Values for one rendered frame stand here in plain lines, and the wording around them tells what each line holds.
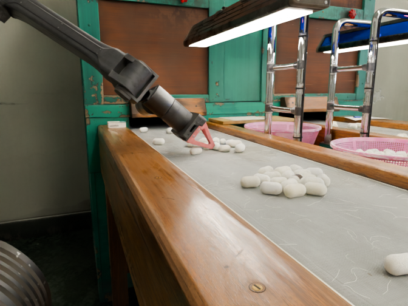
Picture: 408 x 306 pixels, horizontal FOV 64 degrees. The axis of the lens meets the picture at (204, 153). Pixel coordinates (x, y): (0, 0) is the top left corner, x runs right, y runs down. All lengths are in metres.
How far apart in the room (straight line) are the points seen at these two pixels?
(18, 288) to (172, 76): 1.14
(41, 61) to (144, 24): 0.94
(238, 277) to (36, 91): 1.95
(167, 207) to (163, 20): 1.04
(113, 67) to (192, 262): 0.54
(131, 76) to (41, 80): 1.43
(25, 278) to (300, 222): 0.30
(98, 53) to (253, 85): 0.86
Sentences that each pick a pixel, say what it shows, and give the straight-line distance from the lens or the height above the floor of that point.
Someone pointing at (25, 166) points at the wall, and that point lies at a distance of 2.18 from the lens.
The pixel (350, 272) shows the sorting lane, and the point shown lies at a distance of 0.34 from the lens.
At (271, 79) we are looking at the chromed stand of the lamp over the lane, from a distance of 1.02.
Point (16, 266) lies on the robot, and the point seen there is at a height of 0.77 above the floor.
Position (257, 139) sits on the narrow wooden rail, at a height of 0.75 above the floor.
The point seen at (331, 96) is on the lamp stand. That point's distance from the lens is 1.17.
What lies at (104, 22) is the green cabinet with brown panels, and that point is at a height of 1.13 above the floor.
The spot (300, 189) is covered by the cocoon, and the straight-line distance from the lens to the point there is 0.50.
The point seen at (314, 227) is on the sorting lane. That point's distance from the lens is 0.41.
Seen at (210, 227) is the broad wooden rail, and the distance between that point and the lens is 0.33.
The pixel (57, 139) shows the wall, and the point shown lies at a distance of 2.14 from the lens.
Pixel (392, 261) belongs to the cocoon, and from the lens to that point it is 0.34.
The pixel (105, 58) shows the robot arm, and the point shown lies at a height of 0.96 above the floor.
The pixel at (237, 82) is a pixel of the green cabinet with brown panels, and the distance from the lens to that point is 1.44.
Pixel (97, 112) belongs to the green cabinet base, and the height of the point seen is 0.81.
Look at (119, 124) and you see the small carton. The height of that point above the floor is 0.78.
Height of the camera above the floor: 0.90
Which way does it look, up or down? 11 degrees down
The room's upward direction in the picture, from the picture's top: straight up
